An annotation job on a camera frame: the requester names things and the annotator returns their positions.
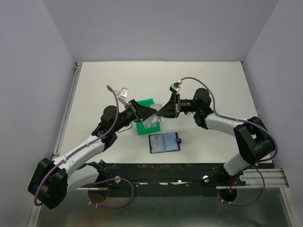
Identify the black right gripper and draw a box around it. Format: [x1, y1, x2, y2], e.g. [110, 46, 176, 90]
[156, 93, 200, 119]

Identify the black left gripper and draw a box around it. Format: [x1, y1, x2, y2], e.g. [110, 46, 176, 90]
[113, 99, 157, 133]

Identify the green plastic bin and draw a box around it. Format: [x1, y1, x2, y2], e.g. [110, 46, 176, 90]
[136, 98, 160, 135]

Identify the blue leather card holder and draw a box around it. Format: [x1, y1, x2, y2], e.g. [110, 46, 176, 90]
[148, 132, 182, 154]

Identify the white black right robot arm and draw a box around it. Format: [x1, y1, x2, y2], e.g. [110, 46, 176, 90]
[156, 88, 276, 185]

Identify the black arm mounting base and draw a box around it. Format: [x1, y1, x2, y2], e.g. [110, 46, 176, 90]
[84, 162, 245, 197]

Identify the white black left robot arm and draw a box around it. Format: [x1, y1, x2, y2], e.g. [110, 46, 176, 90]
[28, 100, 156, 209]

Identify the aluminium table edge rail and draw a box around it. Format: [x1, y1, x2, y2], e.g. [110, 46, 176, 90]
[52, 62, 83, 158]

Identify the aluminium front frame rail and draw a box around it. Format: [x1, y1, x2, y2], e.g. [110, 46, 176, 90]
[27, 204, 43, 227]

